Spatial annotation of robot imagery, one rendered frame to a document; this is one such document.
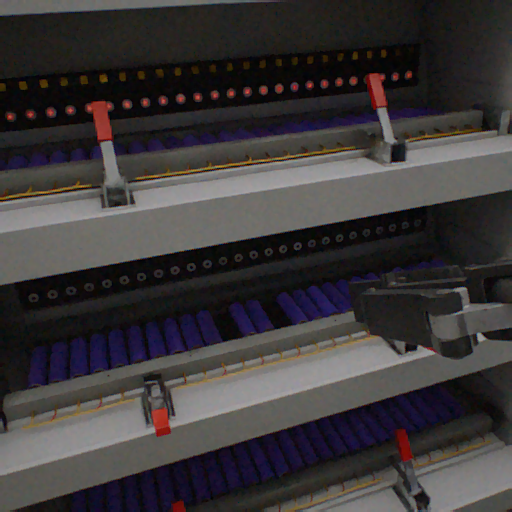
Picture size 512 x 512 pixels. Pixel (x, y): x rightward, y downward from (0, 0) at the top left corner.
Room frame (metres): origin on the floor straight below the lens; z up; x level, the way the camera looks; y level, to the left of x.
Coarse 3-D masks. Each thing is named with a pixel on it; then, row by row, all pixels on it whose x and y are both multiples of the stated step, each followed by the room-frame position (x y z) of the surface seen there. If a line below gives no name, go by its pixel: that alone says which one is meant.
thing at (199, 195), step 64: (192, 64) 0.58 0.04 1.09; (256, 64) 0.60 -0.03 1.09; (320, 64) 0.63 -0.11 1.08; (384, 64) 0.65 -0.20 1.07; (0, 128) 0.54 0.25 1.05; (64, 128) 0.55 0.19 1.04; (128, 128) 0.57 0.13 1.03; (192, 128) 0.57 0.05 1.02; (256, 128) 0.58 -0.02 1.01; (320, 128) 0.55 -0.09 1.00; (384, 128) 0.48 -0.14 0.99; (448, 128) 0.56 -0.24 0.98; (0, 192) 0.43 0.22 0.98; (64, 192) 0.45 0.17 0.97; (128, 192) 0.40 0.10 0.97; (192, 192) 0.43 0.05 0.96; (256, 192) 0.42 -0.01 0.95; (320, 192) 0.44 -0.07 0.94; (384, 192) 0.46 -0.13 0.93; (448, 192) 0.49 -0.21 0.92; (0, 256) 0.37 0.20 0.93; (64, 256) 0.39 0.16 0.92; (128, 256) 0.40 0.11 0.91
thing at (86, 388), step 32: (320, 320) 0.50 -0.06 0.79; (352, 320) 0.50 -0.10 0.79; (192, 352) 0.46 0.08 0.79; (224, 352) 0.46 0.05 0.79; (256, 352) 0.47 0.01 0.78; (320, 352) 0.47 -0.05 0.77; (64, 384) 0.43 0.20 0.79; (96, 384) 0.42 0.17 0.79; (128, 384) 0.43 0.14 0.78; (192, 384) 0.43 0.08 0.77; (32, 416) 0.40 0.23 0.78; (64, 416) 0.40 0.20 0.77
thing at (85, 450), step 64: (320, 256) 0.62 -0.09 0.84; (448, 256) 0.67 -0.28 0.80; (0, 384) 0.43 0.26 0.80; (256, 384) 0.44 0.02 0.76; (320, 384) 0.43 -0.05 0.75; (384, 384) 0.46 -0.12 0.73; (0, 448) 0.38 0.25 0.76; (64, 448) 0.38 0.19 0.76; (128, 448) 0.39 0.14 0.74; (192, 448) 0.41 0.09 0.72
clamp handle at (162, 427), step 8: (152, 392) 0.40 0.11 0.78; (152, 400) 0.40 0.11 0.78; (160, 400) 0.40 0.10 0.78; (160, 408) 0.38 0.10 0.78; (160, 416) 0.36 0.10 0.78; (168, 416) 0.36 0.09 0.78; (160, 424) 0.34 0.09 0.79; (168, 424) 0.34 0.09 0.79; (160, 432) 0.34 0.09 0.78; (168, 432) 0.34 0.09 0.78
